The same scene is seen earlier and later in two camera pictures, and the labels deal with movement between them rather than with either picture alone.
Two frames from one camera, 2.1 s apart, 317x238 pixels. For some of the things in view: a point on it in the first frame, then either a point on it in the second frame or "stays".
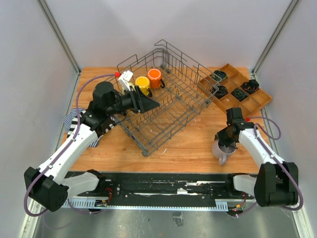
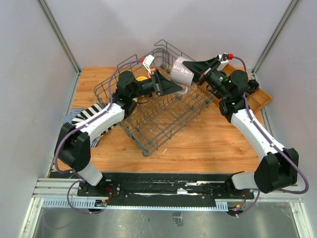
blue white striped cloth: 68,118 stays
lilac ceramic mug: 222,152 -> 181,74
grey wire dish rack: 178,88 stays
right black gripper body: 224,137 -> 215,80
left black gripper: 140,102 -> 163,85
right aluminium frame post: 266,50 stays
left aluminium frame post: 44,8 stays
